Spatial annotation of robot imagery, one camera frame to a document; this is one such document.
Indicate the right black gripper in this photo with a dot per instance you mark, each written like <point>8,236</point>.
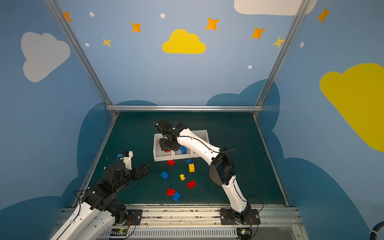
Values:
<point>166,142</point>

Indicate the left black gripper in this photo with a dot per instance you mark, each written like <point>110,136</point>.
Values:
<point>135,171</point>

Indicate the red brick top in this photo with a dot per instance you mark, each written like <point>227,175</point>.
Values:
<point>171,162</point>

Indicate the red brick bottom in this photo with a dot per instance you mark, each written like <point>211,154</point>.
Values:
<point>171,192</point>

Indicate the blue brick bottom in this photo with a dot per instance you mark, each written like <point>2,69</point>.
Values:
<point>176,196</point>

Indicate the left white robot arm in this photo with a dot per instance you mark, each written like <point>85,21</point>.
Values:
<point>98,209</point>

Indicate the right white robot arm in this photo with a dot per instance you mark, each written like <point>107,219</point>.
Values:
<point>222,170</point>

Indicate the white middle bin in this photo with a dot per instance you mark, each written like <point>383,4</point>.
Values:
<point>178,156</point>

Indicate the white bin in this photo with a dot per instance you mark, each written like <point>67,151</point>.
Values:
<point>158,153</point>
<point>178,156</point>
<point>203,134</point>

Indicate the white left bin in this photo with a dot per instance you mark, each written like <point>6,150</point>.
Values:
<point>158,153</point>

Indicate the white right bin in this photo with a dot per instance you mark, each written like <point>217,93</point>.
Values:
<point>203,134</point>

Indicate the left controller board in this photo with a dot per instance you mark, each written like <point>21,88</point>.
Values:
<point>122,233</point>

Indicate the controller board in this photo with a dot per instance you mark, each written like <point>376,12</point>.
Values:
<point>122,233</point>
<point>244,234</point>

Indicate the right controller board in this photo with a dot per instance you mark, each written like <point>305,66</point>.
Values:
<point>244,234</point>

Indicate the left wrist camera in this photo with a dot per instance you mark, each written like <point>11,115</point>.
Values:
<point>126,157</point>

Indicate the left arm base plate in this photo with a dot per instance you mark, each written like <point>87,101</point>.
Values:
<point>132,217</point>

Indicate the horizontal aluminium frame bar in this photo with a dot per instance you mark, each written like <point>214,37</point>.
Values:
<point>132,108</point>

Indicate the left aluminium frame post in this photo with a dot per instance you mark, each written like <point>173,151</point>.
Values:
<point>59,15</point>

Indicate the aluminium frame post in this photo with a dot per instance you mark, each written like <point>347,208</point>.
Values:
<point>59,15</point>
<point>290,37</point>

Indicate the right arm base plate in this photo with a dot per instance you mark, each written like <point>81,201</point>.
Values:
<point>230,217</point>

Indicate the right aluminium frame post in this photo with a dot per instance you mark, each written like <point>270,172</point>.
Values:
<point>290,37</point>

